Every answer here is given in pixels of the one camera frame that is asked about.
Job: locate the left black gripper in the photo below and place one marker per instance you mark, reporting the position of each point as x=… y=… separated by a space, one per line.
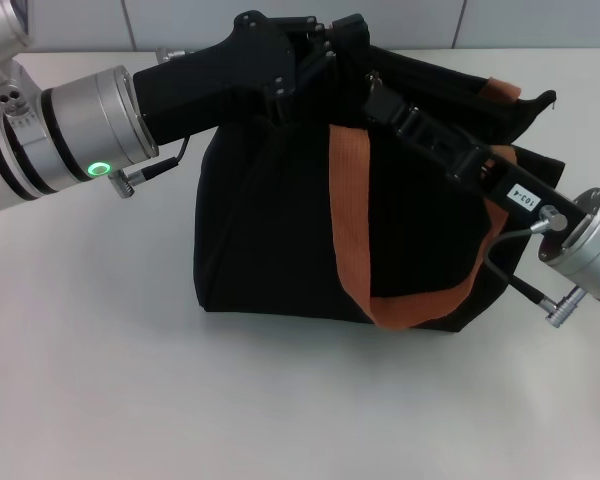
x=215 y=85

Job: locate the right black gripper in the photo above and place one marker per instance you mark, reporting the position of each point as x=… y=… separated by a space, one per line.
x=525 y=192

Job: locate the silver metal zipper pull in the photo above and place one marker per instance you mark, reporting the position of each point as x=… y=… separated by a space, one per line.
x=375 y=82

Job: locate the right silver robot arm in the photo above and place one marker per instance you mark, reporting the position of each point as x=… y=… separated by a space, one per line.
x=585 y=245

